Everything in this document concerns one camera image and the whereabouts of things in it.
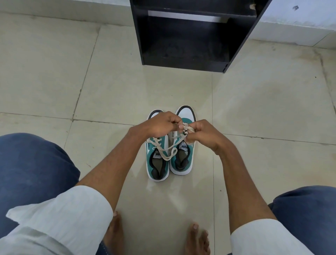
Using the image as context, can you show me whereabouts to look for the person's right leg blue jeans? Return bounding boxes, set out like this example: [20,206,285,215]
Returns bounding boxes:
[268,186,336,255]

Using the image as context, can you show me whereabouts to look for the white shoelace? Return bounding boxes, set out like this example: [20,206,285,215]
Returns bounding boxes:
[153,123,197,161]

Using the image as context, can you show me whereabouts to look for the person's left white sleeve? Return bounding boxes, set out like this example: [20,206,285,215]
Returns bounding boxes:
[0,185,114,255]

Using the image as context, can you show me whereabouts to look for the person's left leg blue jeans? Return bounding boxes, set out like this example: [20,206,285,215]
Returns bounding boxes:
[0,133,81,232]

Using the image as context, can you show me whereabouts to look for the person's right white sleeve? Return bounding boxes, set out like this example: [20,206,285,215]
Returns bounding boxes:
[229,219,316,255]

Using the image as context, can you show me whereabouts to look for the person's bare foot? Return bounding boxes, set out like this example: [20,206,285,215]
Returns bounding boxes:
[103,210,124,255]
[186,222,211,255]

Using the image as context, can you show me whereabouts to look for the person's right bare foot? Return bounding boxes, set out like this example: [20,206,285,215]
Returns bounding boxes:
[186,222,211,255]

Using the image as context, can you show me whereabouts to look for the teal white sneaker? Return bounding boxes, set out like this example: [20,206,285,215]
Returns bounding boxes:
[145,109,170,182]
[169,105,197,176]

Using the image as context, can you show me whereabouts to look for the person's right forearm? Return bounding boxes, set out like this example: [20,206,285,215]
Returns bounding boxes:
[214,144,278,235]

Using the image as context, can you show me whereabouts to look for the person's right hand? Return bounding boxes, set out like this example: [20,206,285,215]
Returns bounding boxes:
[187,119,229,156]

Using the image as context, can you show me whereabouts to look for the black wooden shelf unit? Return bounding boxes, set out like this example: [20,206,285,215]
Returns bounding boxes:
[129,0,272,74]

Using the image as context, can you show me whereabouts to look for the person's left bare foot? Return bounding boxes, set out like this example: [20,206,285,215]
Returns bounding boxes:
[103,210,124,255]

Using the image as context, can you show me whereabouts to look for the person's left forearm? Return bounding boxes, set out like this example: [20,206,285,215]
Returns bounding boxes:
[75,127,147,212]

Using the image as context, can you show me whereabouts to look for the person's leg blue jeans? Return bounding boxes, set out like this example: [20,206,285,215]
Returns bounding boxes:
[0,133,81,232]
[268,186,336,255]

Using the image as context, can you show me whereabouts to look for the person's white sleeve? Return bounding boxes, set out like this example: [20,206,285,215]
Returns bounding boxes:
[0,185,114,255]
[229,219,316,255]

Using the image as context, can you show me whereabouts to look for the person's left hand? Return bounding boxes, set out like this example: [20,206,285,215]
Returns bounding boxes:
[129,111,184,144]

